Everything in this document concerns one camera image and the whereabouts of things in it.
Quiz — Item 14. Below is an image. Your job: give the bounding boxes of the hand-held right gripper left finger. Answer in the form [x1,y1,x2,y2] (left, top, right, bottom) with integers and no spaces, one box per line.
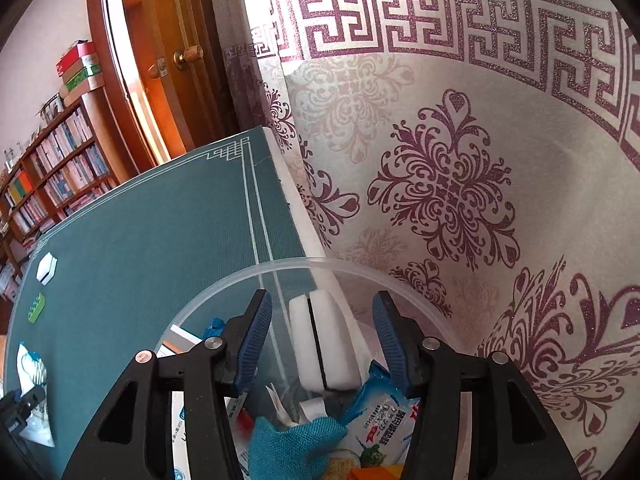
[60,288,274,480]

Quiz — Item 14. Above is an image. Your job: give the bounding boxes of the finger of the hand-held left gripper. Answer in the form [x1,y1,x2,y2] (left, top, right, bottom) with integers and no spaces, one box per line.
[19,385,48,411]
[0,394,25,441]

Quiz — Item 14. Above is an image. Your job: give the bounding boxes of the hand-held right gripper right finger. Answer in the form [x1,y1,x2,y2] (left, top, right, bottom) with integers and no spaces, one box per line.
[371,290,583,480]

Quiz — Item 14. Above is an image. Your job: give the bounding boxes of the blue and white snack packet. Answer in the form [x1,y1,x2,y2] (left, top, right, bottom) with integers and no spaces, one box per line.
[16,342,57,448]

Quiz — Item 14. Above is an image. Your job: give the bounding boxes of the white sponge with black stripe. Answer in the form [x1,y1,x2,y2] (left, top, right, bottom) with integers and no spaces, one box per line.
[36,251,59,287]
[288,287,366,393]

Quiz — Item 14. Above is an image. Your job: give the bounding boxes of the clear plastic container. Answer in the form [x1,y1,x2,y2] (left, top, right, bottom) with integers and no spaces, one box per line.
[152,256,481,480]

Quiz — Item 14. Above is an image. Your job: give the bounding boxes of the white medicine box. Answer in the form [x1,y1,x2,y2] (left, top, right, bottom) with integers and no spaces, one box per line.
[157,325,241,480]

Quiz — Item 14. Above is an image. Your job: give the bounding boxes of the blue crinkled wrapper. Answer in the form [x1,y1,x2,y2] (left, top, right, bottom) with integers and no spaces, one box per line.
[202,316,233,341]

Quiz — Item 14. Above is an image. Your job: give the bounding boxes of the blue white cracker packet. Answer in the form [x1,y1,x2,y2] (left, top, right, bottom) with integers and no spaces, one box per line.
[325,360,426,480]

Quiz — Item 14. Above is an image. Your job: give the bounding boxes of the white roll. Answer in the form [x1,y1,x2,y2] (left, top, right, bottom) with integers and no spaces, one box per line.
[300,395,328,423]

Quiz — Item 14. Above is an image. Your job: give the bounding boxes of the green block with blue dots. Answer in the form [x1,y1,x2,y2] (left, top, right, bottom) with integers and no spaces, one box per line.
[27,292,47,324]

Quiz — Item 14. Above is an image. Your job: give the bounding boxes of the teal cloth bag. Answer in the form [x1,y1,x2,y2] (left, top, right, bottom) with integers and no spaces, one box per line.
[247,416,348,480]

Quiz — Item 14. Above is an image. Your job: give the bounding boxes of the orange block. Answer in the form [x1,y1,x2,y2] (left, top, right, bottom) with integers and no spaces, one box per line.
[350,465,406,480]

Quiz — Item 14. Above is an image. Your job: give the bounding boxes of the green table mat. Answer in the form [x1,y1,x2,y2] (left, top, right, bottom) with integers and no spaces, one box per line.
[0,127,311,480]

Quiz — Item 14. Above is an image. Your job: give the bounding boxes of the patterned white purple curtain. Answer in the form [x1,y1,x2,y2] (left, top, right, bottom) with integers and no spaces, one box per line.
[220,0,640,480]

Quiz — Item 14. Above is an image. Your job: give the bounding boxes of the rows of books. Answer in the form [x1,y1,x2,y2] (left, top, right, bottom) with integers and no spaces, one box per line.
[0,107,113,281]

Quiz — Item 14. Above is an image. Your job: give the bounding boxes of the large wooden bookshelf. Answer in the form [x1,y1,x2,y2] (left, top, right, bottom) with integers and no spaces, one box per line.
[0,95,123,281]

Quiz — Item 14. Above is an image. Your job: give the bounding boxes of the round wooden door knob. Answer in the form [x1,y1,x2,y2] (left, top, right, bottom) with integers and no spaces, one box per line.
[173,45,204,67]

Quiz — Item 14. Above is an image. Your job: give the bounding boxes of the wooden door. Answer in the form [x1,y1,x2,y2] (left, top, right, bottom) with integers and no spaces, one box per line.
[86,0,236,173]

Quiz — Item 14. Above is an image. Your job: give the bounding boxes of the cardboard box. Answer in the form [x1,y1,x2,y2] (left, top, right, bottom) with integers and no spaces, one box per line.
[62,80,104,107]

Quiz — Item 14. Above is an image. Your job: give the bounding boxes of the green gift box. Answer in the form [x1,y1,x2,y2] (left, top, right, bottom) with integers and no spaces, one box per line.
[65,67,103,92]

